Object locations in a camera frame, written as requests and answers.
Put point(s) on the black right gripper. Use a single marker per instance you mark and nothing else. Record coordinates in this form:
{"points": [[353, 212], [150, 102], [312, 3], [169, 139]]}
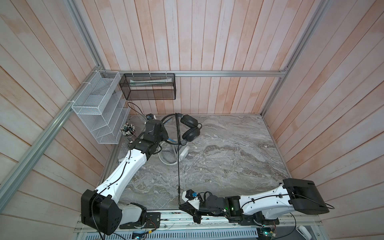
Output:
{"points": [[193, 211]]}

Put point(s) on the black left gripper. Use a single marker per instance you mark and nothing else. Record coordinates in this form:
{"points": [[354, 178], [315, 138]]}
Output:
{"points": [[165, 133]]}

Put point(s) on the white headphones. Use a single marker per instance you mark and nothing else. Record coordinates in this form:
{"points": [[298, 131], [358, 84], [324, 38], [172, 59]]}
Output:
{"points": [[179, 154]]}

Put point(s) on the black blue headphones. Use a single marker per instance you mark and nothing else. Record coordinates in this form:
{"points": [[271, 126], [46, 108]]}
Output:
{"points": [[190, 135]]}

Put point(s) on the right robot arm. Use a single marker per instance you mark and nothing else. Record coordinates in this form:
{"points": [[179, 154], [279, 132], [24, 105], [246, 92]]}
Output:
{"points": [[260, 209]]}

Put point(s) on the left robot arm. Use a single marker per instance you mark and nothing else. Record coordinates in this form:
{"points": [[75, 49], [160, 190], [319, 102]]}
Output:
{"points": [[99, 208]]}

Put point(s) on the clear pencil jar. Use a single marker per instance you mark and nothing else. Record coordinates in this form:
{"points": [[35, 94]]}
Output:
{"points": [[128, 130]]}

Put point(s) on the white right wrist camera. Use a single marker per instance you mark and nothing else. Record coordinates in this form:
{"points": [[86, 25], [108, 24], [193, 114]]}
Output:
{"points": [[192, 198]]}

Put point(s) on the black mesh wall basket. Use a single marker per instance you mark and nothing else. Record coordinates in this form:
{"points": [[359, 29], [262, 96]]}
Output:
{"points": [[146, 86]]}

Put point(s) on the white mesh wall shelf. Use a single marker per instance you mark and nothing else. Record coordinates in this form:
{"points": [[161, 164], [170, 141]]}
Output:
{"points": [[102, 108]]}

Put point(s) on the aluminium wall rail back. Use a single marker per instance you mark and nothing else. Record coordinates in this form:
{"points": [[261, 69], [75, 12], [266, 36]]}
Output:
{"points": [[267, 73]]}

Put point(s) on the aluminium wall rail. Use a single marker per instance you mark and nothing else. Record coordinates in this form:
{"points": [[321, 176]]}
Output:
{"points": [[267, 73], [300, 47], [22, 169]]}

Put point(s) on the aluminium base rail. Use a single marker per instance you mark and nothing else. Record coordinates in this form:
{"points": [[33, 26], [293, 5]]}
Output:
{"points": [[177, 225]]}

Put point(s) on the aluminium wall rail left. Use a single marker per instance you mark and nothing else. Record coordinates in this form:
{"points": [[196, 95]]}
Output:
{"points": [[22, 169]]}

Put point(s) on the aluminium wall rail right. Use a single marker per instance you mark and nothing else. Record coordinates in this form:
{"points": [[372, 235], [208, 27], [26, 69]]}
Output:
{"points": [[300, 47]]}

